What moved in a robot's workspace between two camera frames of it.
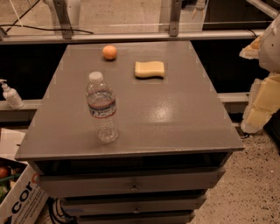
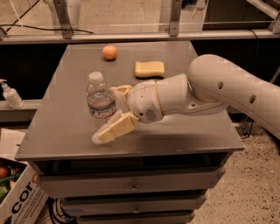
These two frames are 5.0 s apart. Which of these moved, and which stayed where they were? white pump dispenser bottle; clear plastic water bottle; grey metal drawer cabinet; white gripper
Moved: white gripper
Stayed: grey metal drawer cabinet; clear plastic water bottle; white pump dispenser bottle
